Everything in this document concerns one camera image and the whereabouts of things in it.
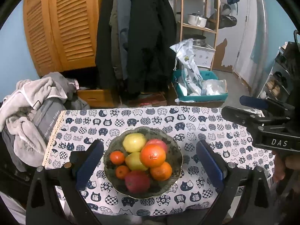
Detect large red apple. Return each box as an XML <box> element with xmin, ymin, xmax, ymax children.
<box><xmin>124</xmin><ymin>170</ymin><xmax>151</xmax><ymax>194</ymax></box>

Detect white pot on shelf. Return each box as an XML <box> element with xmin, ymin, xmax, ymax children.
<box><xmin>188</xmin><ymin>13</ymin><xmax>207</xmax><ymax>27</ymax></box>

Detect pile of grey clothes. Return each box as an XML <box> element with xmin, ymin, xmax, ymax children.
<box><xmin>1</xmin><ymin>72</ymin><xmax>89</xmax><ymax>172</ymax></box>

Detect shoe rack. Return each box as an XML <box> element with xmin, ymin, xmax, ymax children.
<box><xmin>258</xmin><ymin>42</ymin><xmax>293</xmax><ymax>102</ymax></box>

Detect yellow green pear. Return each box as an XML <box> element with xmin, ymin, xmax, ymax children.
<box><xmin>125</xmin><ymin>152</ymin><xmax>148</xmax><ymax>171</ymax></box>

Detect teal storage box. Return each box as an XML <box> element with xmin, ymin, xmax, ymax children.
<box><xmin>172</xmin><ymin>70</ymin><xmax>228</xmax><ymax>103</ymax></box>

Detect wooden shelf unit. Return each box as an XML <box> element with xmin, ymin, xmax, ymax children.
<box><xmin>174</xmin><ymin>0</ymin><xmax>221</xmax><ymax>70</ymax></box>

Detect small mandarin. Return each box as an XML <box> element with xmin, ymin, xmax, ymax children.
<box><xmin>109</xmin><ymin>150</ymin><xmax>125</xmax><ymax>166</ymax></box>

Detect green glass fruit bowl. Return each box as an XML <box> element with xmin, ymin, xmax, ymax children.
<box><xmin>103</xmin><ymin>127</ymin><xmax>183</xmax><ymax>199</ymax></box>

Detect dark hanging coats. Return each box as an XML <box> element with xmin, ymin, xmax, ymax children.
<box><xmin>95</xmin><ymin>0</ymin><xmax>176</xmax><ymax>97</ymax></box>

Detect clear plastic bag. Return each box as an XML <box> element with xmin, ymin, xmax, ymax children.
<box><xmin>201</xmin><ymin>79</ymin><xmax>227</xmax><ymax>95</ymax></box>

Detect cat pattern tablecloth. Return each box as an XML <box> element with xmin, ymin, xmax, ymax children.
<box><xmin>43</xmin><ymin>106</ymin><xmax>274</xmax><ymax>216</ymax></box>

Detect large orange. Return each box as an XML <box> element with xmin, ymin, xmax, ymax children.
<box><xmin>140</xmin><ymin>144</ymin><xmax>166</xmax><ymax>168</ymax></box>

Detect wooden louvered cabinet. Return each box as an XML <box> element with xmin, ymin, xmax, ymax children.
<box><xmin>23</xmin><ymin>0</ymin><xmax>102</xmax><ymax>76</ymax></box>

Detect person's right hand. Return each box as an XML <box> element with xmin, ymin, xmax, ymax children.
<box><xmin>272</xmin><ymin>151</ymin><xmax>300</xmax><ymax>183</ymax></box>

